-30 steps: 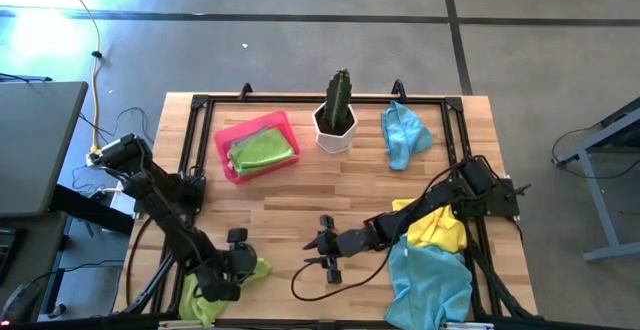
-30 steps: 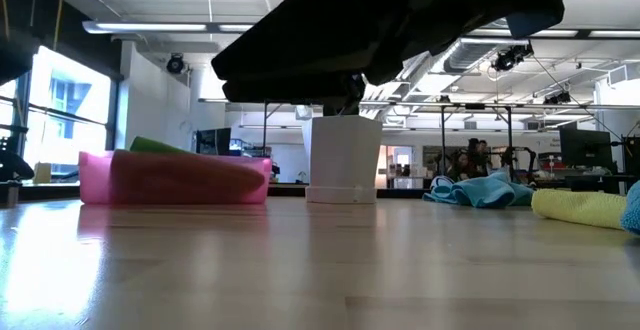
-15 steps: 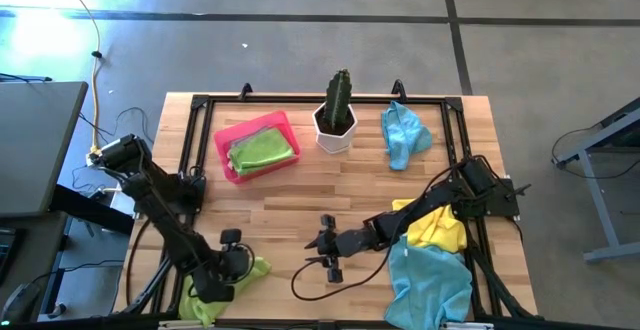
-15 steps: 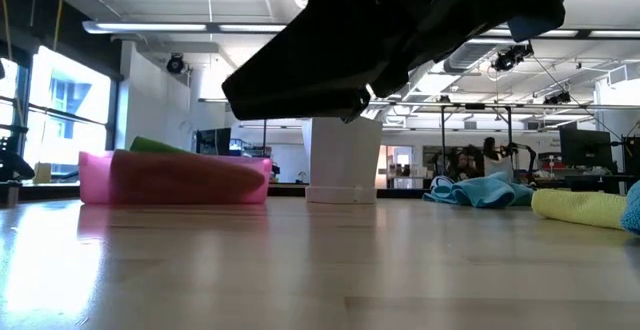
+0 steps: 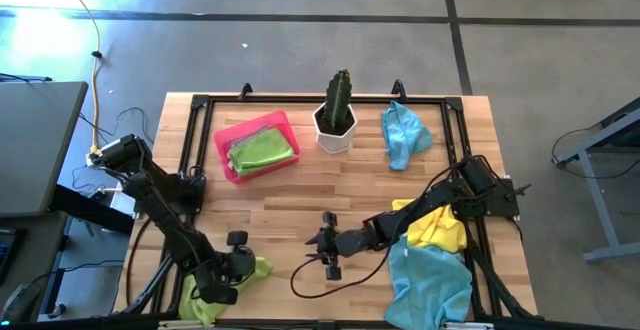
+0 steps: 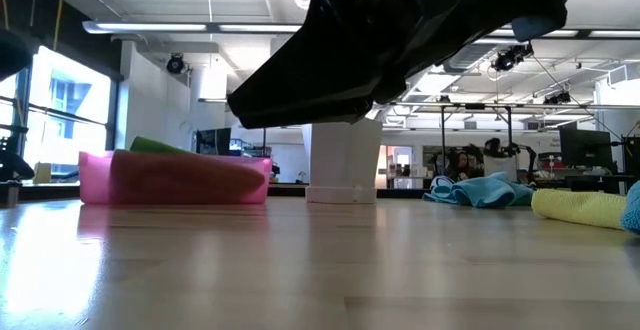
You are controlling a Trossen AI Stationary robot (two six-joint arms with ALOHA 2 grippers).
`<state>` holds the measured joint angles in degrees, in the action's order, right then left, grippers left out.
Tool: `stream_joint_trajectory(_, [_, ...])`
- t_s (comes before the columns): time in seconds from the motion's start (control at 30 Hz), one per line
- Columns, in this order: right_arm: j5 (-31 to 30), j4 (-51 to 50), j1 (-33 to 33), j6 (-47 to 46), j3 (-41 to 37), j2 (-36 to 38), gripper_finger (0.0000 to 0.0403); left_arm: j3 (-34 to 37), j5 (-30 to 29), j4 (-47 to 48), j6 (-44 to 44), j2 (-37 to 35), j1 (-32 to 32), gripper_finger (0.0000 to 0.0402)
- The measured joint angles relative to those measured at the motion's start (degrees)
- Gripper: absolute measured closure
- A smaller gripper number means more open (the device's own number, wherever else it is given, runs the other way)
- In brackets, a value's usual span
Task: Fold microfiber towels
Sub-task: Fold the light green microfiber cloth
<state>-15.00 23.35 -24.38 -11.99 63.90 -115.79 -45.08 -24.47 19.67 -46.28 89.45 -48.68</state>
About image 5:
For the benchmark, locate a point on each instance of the dark desk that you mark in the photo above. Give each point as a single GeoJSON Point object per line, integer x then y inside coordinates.
{"type": "Point", "coordinates": [30, 250]}

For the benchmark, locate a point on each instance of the black metal table frame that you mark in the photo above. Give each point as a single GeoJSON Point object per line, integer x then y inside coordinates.
{"type": "Point", "coordinates": [325, 99]}

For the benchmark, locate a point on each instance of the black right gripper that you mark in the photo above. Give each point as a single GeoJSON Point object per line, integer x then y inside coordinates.
{"type": "Point", "coordinates": [334, 245]}

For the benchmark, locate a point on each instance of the pink plastic bin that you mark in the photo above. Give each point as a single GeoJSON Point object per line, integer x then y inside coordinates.
{"type": "Point", "coordinates": [225, 160]}

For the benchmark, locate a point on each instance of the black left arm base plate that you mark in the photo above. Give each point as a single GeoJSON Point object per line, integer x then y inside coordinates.
{"type": "Point", "coordinates": [197, 202]}

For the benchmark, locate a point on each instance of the black computer mouse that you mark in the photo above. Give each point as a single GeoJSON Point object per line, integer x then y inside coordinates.
{"type": "Point", "coordinates": [20, 302]}

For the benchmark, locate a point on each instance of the dark green cactus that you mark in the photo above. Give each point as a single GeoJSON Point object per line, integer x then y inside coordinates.
{"type": "Point", "coordinates": [337, 97]}

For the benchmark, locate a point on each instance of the grey desk top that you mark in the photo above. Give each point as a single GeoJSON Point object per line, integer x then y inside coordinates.
{"type": "Point", "coordinates": [35, 145]}

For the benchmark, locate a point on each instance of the large teal microfiber towel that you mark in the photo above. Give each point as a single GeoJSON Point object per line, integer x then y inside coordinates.
{"type": "Point", "coordinates": [430, 290]}

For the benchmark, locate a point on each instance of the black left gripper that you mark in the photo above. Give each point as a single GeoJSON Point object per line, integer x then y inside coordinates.
{"type": "Point", "coordinates": [239, 265]}

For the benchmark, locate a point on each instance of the lime green microfiber towel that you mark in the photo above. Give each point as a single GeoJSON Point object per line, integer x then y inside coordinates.
{"type": "Point", "coordinates": [195, 312]}

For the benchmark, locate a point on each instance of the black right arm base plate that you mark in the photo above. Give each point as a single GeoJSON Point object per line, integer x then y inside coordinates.
{"type": "Point", "coordinates": [500, 200]}

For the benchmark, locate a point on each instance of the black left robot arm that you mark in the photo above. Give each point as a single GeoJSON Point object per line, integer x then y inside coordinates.
{"type": "Point", "coordinates": [165, 210]}

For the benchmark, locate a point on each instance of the yellow microfiber towel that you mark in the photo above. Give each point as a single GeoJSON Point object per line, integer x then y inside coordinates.
{"type": "Point", "coordinates": [435, 230]}

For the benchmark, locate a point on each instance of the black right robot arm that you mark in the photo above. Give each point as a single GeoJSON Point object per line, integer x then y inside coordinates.
{"type": "Point", "coordinates": [430, 200]}

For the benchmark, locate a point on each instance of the grey metal stand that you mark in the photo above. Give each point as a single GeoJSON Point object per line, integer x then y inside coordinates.
{"type": "Point", "coordinates": [597, 205]}

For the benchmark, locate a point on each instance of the black desk crossbar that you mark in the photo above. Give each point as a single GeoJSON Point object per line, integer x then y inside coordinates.
{"type": "Point", "coordinates": [90, 210]}

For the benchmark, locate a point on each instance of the white hexagonal plant pot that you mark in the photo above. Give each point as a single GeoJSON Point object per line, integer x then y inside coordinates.
{"type": "Point", "coordinates": [335, 142]}

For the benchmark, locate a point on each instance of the small light blue towel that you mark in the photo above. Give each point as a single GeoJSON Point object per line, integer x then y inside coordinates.
{"type": "Point", "coordinates": [402, 130]}

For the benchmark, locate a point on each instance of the white power box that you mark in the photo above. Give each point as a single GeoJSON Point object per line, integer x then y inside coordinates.
{"type": "Point", "coordinates": [122, 206]}

